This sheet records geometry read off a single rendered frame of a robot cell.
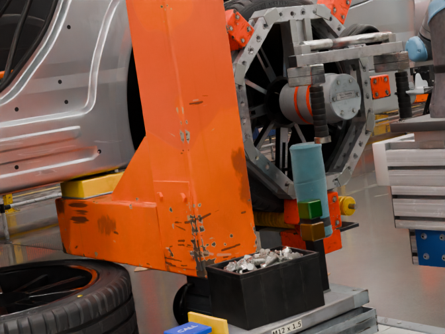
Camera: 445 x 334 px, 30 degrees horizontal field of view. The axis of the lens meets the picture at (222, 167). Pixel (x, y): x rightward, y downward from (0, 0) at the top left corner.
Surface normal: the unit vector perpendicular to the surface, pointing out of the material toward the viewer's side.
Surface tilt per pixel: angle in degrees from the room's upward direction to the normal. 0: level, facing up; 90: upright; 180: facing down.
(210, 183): 90
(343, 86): 90
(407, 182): 90
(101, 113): 90
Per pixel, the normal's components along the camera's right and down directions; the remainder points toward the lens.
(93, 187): 0.62, 0.00
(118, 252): -0.77, 0.18
